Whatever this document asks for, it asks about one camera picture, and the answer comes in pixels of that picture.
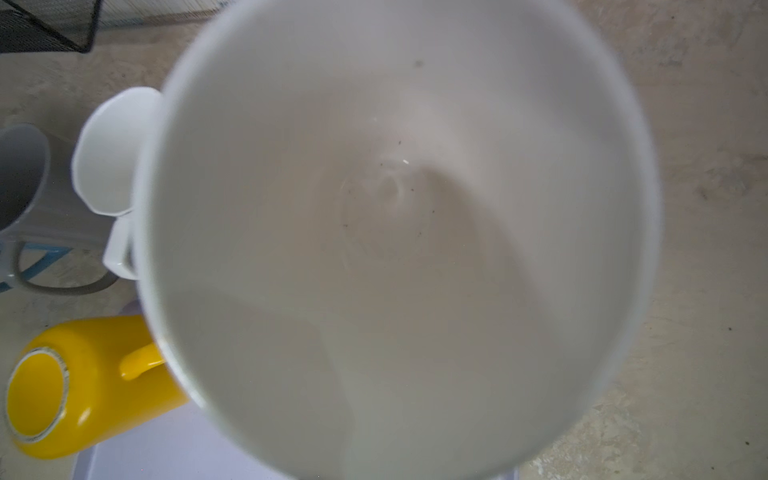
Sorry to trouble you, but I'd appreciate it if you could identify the yellow round mug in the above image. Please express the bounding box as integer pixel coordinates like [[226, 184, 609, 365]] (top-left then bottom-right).
[[3, 315, 187, 459]]

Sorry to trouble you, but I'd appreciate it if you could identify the blue floral dotted mug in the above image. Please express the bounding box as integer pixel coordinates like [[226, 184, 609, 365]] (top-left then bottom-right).
[[1, 243, 71, 294]]

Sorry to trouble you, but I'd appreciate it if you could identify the black wire shelf rack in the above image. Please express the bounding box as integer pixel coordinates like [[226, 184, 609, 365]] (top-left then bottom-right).
[[1, 0, 102, 54]]

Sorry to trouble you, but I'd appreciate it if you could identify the grey ceramic mug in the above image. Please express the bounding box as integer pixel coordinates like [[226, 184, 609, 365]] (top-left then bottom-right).
[[1, 124, 118, 296]]

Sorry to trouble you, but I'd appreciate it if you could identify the light blue plain mug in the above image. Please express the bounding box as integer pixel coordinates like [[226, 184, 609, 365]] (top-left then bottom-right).
[[132, 1, 663, 479]]

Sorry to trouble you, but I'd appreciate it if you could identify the lavender plastic tray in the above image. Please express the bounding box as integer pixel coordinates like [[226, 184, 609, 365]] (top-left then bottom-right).
[[71, 299, 523, 480]]

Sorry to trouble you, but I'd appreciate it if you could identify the white ceramic mug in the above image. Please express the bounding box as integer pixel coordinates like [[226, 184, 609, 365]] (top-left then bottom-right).
[[72, 87, 162, 281]]

